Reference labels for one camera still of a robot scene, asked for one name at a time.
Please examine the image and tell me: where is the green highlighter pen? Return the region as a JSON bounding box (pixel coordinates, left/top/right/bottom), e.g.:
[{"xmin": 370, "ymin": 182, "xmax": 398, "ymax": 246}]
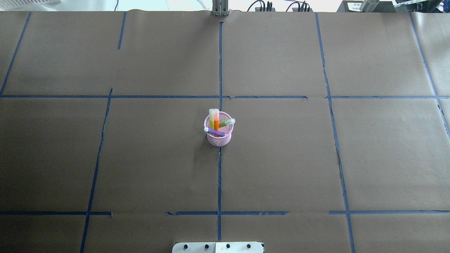
[{"xmin": 219, "ymin": 118, "xmax": 235, "ymax": 128}]

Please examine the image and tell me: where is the purple marker pen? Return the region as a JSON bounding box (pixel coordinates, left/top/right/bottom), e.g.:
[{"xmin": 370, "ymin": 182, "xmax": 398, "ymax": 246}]
[{"xmin": 204, "ymin": 128, "xmax": 226, "ymax": 137}]

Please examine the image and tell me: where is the orange highlighter pen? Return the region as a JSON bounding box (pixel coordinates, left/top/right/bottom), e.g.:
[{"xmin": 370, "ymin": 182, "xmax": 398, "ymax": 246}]
[{"xmin": 214, "ymin": 109, "xmax": 220, "ymax": 131}]

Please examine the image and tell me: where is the yellow highlighter pen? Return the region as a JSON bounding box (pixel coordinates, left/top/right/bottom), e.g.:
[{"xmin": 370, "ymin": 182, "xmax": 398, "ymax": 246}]
[{"xmin": 209, "ymin": 108, "xmax": 215, "ymax": 130}]

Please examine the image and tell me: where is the pink mesh pen holder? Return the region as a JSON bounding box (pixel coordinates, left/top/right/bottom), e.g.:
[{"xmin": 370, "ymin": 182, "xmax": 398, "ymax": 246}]
[{"xmin": 206, "ymin": 111, "xmax": 234, "ymax": 147}]

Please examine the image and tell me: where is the aluminium frame post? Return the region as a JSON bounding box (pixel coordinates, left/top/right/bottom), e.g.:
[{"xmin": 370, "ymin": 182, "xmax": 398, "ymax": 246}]
[{"xmin": 212, "ymin": 0, "xmax": 230, "ymax": 17}]

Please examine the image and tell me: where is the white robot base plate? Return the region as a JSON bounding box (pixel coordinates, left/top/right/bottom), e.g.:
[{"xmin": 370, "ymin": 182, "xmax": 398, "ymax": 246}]
[{"xmin": 172, "ymin": 241, "xmax": 265, "ymax": 253}]

